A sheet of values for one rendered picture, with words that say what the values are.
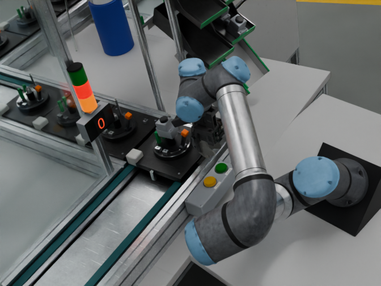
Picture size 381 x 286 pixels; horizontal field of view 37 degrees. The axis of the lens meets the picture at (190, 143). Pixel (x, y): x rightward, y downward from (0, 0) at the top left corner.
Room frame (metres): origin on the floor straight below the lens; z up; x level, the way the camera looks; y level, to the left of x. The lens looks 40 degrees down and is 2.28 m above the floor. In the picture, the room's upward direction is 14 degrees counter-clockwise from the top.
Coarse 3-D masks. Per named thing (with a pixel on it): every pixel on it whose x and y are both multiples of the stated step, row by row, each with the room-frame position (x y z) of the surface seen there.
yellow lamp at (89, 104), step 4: (92, 92) 1.51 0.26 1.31; (92, 96) 1.49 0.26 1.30; (80, 100) 1.49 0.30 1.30; (84, 100) 1.48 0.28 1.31; (88, 100) 1.48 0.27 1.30; (92, 100) 1.49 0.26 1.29; (80, 104) 1.50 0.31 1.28; (84, 104) 1.48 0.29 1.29; (88, 104) 1.48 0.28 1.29; (92, 104) 1.49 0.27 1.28; (96, 104) 1.50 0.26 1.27; (84, 108) 1.48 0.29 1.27; (88, 108) 1.48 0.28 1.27; (92, 108) 1.48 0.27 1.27
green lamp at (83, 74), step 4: (68, 72) 1.49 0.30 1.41; (76, 72) 1.48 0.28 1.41; (80, 72) 1.49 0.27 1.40; (84, 72) 1.50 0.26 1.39; (72, 76) 1.48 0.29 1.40; (76, 76) 1.48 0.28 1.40; (80, 76) 1.48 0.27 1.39; (84, 76) 1.49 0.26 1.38; (72, 80) 1.49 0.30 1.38; (76, 80) 1.48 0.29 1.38; (80, 80) 1.48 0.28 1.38; (84, 80) 1.49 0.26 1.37; (72, 84) 1.50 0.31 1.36; (76, 84) 1.48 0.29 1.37; (80, 84) 1.48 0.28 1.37
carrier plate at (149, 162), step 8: (184, 128) 1.65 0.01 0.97; (152, 136) 1.65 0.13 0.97; (144, 144) 1.62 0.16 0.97; (152, 144) 1.61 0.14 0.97; (144, 152) 1.57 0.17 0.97; (152, 152) 1.56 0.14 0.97; (192, 152) 1.51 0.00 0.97; (144, 160) 1.53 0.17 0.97; (152, 160) 1.52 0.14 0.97; (160, 160) 1.51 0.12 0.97; (176, 160) 1.49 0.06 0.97; (184, 160) 1.48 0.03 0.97; (192, 160) 1.47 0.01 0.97; (144, 168) 1.50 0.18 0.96; (152, 168) 1.48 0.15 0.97; (160, 168) 1.47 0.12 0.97; (168, 168) 1.46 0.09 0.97; (176, 168) 1.45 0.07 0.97; (184, 168) 1.44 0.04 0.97; (192, 168) 1.44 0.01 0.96; (168, 176) 1.43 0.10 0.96; (176, 176) 1.41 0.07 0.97; (184, 176) 1.41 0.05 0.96
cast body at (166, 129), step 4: (164, 116) 1.57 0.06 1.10; (160, 120) 1.56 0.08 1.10; (164, 120) 1.55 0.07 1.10; (168, 120) 1.56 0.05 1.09; (156, 124) 1.56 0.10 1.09; (160, 124) 1.55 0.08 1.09; (164, 124) 1.54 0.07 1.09; (168, 124) 1.55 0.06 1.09; (172, 124) 1.56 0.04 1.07; (156, 128) 1.59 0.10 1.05; (160, 128) 1.55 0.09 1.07; (164, 128) 1.54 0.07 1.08; (168, 128) 1.54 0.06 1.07; (172, 128) 1.55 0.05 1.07; (176, 128) 1.55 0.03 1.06; (160, 132) 1.56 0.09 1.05; (164, 132) 1.54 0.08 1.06; (168, 132) 1.53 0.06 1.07; (172, 132) 1.53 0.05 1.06; (176, 132) 1.55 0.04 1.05; (160, 136) 1.56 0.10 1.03; (164, 136) 1.55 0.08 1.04; (168, 136) 1.53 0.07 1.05; (172, 136) 1.53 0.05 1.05
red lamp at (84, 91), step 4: (84, 84) 1.49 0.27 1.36; (88, 84) 1.50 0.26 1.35; (76, 88) 1.49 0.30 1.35; (80, 88) 1.48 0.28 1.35; (84, 88) 1.48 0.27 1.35; (88, 88) 1.49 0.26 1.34; (76, 92) 1.49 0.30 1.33; (80, 92) 1.48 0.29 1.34; (84, 92) 1.48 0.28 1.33; (88, 92) 1.49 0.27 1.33; (80, 96) 1.48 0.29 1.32; (84, 96) 1.48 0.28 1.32; (88, 96) 1.48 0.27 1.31
